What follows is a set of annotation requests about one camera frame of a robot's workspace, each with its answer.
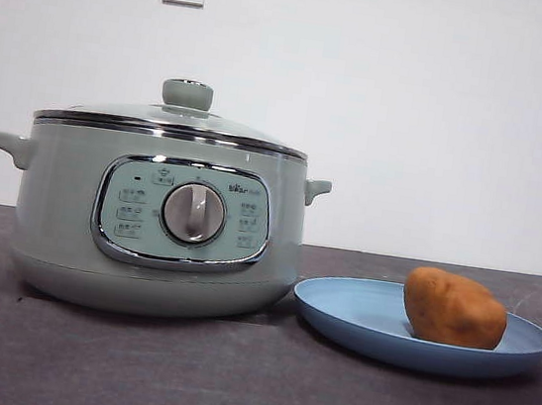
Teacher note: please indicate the glass lid with green knob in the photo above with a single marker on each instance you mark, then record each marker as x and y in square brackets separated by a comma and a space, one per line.
[187, 94]

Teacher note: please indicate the brown potato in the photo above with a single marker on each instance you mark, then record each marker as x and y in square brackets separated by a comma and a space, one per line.
[451, 311]

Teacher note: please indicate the blue round plate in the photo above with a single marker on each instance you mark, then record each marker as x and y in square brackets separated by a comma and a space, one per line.
[356, 313]

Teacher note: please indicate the pale green electric steamer pot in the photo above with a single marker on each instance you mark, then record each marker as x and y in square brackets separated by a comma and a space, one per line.
[64, 215]

